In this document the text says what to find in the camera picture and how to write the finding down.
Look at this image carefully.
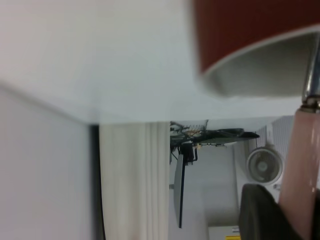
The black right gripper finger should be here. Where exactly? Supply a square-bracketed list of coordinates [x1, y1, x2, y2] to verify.
[238, 183, 312, 240]

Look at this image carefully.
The white pleated curtain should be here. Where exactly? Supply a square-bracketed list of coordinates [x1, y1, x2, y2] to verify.
[99, 121, 172, 240]

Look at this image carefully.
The red ceramic cup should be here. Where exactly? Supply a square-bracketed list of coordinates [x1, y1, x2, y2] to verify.
[189, 0, 320, 99]

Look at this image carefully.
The black cluttered desk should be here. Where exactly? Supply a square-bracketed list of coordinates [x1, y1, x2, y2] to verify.
[169, 119, 261, 167]

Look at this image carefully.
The white round fan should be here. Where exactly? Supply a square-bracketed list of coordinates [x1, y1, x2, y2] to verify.
[246, 146, 285, 186]

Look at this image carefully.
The flat computer monitor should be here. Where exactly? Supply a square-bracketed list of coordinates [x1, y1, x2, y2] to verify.
[168, 152, 188, 229]

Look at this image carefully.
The white window blind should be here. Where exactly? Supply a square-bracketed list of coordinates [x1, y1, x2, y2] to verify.
[256, 115, 297, 157]

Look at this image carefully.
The white cabinet with yellow label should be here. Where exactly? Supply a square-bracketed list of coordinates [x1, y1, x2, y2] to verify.
[207, 224, 241, 240]

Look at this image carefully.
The pink handled metal spoon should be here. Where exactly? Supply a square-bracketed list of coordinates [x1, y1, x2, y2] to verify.
[277, 32, 320, 240]

